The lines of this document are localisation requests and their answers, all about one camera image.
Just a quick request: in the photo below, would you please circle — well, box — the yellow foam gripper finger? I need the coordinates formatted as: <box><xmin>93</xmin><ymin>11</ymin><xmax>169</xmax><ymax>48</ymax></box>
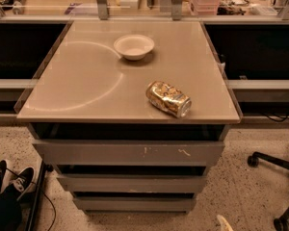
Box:
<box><xmin>217</xmin><ymin>215</ymin><xmax>233</xmax><ymax>231</ymax></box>

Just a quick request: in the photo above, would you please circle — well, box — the grey drawer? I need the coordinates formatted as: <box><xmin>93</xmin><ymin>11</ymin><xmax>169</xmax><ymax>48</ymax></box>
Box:
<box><xmin>58</xmin><ymin>175</ymin><xmax>206</xmax><ymax>193</ymax></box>
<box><xmin>73</xmin><ymin>197</ymin><xmax>196</xmax><ymax>212</ymax></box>
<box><xmin>33</xmin><ymin>140</ymin><xmax>224</xmax><ymax>167</ymax></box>

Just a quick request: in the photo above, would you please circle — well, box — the grey bottom drawer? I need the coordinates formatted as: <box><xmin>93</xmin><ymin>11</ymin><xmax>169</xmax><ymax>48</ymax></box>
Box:
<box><xmin>73</xmin><ymin>197</ymin><xmax>196</xmax><ymax>212</ymax></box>

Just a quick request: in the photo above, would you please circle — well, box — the grey drawer cabinet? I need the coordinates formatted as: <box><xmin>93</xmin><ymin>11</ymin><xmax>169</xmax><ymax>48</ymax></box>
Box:
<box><xmin>16</xmin><ymin>20</ymin><xmax>241</xmax><ymax>200</ymax></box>

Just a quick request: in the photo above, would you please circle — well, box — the grey top drawer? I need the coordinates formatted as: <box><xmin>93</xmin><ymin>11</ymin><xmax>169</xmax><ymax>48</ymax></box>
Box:
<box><xmin>33</xmin><ymin>140</ymin><xmax>224</xmax><ymax>167</ymax></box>

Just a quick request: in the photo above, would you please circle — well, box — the black office chair base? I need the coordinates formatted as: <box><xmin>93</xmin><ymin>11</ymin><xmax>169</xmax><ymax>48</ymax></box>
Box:
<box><xmin>247</xmin><ymin>151</ymin><xmax>289</xmax><ymax>231</ymax></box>

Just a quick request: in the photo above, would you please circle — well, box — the crushed gold soda can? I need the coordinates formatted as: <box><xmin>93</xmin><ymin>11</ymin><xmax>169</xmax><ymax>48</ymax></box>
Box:
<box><xmin>145</xmin><ymin>81</ymin><xmax>192</xmax><ymax>118</ymax></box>

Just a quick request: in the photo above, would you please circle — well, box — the white paper bowl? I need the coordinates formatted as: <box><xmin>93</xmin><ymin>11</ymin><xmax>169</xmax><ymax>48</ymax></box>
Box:
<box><xmin>114</xmin><ymin>35</ymin><xmax>155</xmax><ymax>61</ymax></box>

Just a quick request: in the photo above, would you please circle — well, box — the black sneaker right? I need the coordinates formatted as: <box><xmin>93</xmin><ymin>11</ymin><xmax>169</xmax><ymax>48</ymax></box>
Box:
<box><xmin>11</xmin><ymin>167</ymin><xmax>35</xmax><ymax>201</ymax></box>

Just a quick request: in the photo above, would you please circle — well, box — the black floor cable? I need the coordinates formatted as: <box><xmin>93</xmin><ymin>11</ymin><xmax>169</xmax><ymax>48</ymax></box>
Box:
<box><xmin>0</xmin><ymin>156</ymin><xmax>58</xmax><ymax>231</ymax></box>

